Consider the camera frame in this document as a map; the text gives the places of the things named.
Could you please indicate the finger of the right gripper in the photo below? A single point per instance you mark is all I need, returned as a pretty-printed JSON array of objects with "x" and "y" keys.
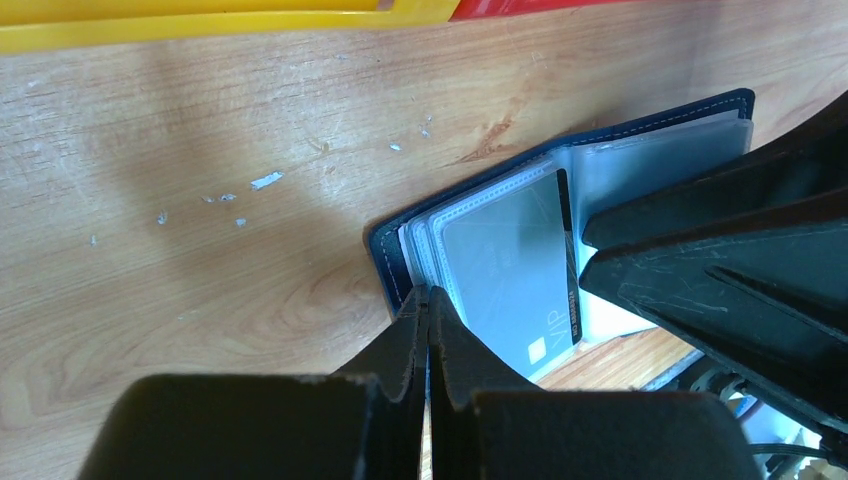
[
  {"x": 764, "y": 294},
  {"x": 809, "y": 160}
]

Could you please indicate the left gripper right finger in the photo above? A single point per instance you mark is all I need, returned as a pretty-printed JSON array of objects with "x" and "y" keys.
[{"x": 488, "y": 422}]

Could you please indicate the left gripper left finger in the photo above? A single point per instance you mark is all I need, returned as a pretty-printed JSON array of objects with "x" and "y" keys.
[{"x": 362, "y": 421}]

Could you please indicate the silver VIP credit card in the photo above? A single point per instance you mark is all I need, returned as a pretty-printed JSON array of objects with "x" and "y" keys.
[{"x": 510, "y": 271}]

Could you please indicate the blue leather card holder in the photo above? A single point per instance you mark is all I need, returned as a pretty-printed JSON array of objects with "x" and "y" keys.
[{"x": 606, "y": 167}]

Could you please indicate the red double plastic bin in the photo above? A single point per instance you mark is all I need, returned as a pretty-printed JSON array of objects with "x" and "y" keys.
[{"x": 478, "y": 9}]

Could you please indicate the yellow plastic bin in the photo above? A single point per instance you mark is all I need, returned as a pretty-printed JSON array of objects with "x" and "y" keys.
[{"x": 28, "y": 26}]

